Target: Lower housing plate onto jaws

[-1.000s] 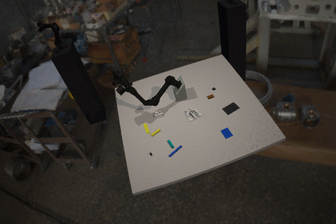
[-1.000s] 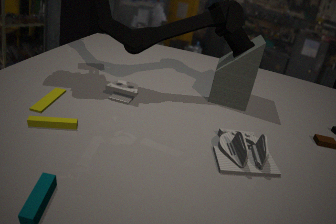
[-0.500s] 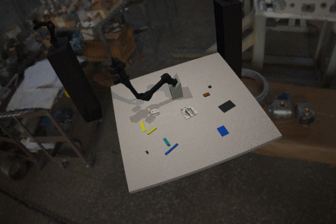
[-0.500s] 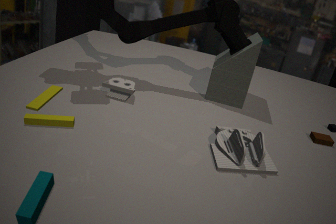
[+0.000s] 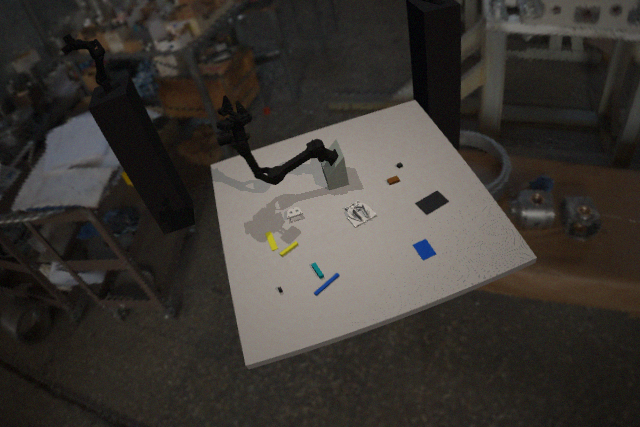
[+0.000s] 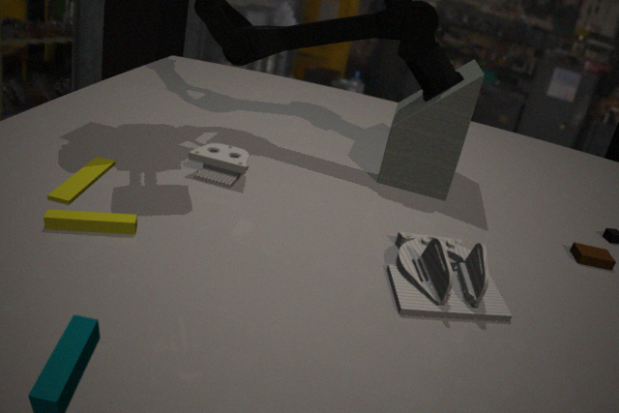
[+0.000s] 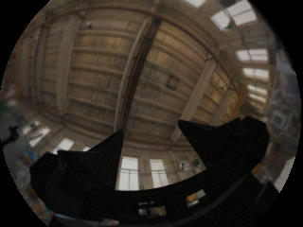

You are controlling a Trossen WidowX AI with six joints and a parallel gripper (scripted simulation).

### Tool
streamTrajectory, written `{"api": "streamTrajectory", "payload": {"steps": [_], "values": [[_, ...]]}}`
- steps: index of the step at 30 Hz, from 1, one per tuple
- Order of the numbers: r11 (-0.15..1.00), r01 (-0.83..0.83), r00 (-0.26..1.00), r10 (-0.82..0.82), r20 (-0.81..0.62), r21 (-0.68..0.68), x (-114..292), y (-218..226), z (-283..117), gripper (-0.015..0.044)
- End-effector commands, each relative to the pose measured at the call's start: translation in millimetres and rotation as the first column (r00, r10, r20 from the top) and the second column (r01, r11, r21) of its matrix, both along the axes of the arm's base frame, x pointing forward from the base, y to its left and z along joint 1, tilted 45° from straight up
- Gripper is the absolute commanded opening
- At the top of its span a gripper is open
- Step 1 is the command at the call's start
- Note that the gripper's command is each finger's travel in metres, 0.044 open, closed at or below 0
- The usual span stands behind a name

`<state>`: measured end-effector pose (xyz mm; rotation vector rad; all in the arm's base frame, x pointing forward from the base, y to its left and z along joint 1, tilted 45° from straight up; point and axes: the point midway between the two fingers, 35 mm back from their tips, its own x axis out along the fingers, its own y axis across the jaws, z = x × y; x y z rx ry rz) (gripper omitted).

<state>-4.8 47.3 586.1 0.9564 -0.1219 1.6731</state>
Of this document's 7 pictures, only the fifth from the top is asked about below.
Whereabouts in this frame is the blue long thin bar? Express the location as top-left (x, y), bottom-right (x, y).
top-left (314, 273), bottom-right (340, 296)

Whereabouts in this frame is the blue flat rectangular plate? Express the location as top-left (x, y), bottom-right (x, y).
top-left (413, 239), bottom-right (436, 261)

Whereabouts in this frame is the olive yellow flat bar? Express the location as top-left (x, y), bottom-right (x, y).
top-left (266, 232), bottom-right (278, 251)

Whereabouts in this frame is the olive yellow rectangular bar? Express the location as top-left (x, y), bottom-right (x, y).
top-left (279, 242), bottom-right (298, 256)

